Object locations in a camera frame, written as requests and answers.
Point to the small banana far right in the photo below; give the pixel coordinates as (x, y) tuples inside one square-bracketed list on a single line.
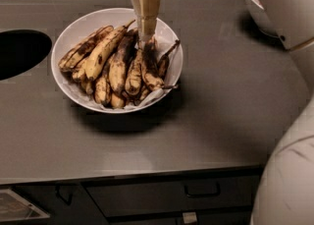
[(164, 61)]

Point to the small banana bottom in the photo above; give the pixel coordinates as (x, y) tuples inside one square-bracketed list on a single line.
[(117, 102)]

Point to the black cabinet handle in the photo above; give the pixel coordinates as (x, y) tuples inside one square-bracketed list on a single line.
[(63, 195)]

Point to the open dishwasher door corner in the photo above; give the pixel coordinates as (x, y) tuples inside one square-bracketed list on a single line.
[(13, 207)]

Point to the dark brown banana centre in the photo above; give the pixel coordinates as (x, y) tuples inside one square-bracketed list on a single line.
[(121, 60)]

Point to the black drawer handle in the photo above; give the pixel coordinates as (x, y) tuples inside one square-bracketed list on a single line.
[(202, 190)]

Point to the dark spotted banana right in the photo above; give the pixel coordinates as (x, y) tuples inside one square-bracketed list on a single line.
[(149, 69)]

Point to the spotted banana far left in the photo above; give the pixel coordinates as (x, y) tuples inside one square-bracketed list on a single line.
[(85, 46)]

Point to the white ceramic bowl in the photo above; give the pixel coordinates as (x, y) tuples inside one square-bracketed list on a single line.
[(84, 26)]

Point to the spotted banana centre right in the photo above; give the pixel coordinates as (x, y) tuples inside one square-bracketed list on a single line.
[(133, 81)]

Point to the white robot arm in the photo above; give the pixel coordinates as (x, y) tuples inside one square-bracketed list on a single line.
[(285, 195)]

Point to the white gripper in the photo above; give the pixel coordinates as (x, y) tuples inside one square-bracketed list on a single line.
[(147, 12)]

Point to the small banana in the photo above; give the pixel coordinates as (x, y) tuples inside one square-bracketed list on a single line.
[(164, 61), (117, 102)]

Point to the yellow spotted banana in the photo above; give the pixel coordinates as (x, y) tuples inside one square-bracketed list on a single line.
[(99, 55)]

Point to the small banana left underneath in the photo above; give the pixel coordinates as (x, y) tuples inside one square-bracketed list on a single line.
[(78, 74)]

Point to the spotted banana lower left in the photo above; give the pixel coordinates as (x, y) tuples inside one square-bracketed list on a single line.
[(102, 94)]

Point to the dark drawer front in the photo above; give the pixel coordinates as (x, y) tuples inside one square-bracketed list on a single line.
[(168, 196)]

